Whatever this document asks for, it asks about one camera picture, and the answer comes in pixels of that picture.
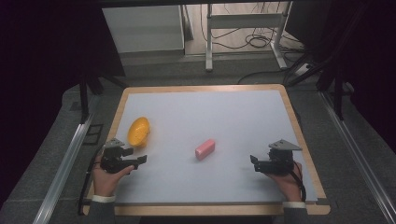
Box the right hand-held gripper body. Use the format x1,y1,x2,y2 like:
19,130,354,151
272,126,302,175
266,138,303,176

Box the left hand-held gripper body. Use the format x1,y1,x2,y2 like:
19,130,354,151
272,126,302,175
100,138,127,175

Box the orange-yellow plush fruit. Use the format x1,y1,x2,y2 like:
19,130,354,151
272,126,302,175
127,116,151,148

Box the pink soap bar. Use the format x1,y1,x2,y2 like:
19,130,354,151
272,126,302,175
194,138,217,161

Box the person's left hand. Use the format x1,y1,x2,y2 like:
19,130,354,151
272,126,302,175
92,156,135,198

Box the person's right hand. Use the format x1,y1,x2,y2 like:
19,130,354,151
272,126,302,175
264,162,304,203

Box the black metal stand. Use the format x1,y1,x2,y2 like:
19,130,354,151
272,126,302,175
286,3,368,121
77,73,129,125

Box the white power strip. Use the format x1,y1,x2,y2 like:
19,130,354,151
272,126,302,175
294,63,314,77

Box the dark curtain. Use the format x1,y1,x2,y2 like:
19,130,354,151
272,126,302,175
0,0,126,206
285,0,396,153

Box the white cabinet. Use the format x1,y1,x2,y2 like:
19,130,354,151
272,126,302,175
102,4,186,54

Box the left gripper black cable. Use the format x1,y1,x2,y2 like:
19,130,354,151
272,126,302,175
77,145,106,217

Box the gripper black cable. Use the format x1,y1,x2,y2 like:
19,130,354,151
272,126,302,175
289,161,308,203
77,145,106,217

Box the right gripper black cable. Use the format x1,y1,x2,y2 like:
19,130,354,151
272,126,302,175
289,161,308,203

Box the aluminium rail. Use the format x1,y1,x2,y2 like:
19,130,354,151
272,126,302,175
32,114,95,224
319,91,396,224

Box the white board with wooden frame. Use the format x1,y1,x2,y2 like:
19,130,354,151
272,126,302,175
114,90,318,205

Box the black floor cables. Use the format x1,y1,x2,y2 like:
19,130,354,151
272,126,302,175
200,2,305,54

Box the white metal desk frame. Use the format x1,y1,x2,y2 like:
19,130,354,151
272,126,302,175
205,1,294,73

